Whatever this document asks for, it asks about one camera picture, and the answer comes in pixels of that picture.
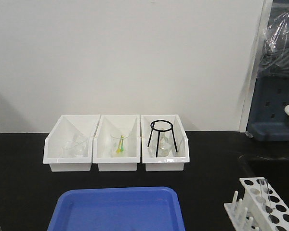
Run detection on clear glass test tube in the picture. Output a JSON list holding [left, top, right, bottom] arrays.
[[259, 179, 273, 214]]

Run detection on blue-grey pegboard drying rack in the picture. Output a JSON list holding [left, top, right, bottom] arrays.
[[246, 0, 289, 142]]

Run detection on white test tube rack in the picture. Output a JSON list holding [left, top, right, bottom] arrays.
[[224, 177, 289, 231]]

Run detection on glass beaker in middle bin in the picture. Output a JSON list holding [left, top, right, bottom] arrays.
[[110, 133, 130, 158]]

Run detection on white right storage bin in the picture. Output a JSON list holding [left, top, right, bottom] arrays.
[[140, 115, 190, 171]]

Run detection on white storage bin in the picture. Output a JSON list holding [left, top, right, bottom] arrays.
[[92, 115, 141, 171], [140, 115, 190, 171], [43, 115, 100, 172]]

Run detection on white middle storage bin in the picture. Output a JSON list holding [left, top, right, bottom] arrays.
[[92, 115, 141, 171]]

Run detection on yellow and green droppers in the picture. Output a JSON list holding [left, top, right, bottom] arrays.
[[116, 135, 124, 153]]

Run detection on glassware in left bin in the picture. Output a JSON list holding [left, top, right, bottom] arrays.
[[62, 135, 87, 158]]

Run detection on white left storage bin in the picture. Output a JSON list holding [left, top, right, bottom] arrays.
[[43, 115, 100, 172]]

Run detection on blue plastic tray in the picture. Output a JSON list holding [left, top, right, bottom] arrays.
[[48, 187, 185, 231]]

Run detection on plastic bag of pegs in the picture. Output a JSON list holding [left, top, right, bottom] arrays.
[[257, 0, 289, 78]]

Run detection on black sink basin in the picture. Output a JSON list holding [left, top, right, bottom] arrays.
[[238, 155, 289, 196]]

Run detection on black wire tripod stand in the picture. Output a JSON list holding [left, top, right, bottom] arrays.
[[147, 119, 178, 152]]

